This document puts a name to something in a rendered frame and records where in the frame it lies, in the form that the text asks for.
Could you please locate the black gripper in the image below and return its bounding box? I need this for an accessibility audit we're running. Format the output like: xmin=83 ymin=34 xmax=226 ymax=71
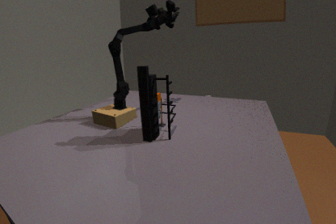
xmin=160 ymin=0 xmax=179 ymax=28

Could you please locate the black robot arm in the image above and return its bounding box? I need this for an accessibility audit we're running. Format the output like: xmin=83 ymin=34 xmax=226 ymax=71
xmin=108 ymin=4 xmax=166 ymax=110

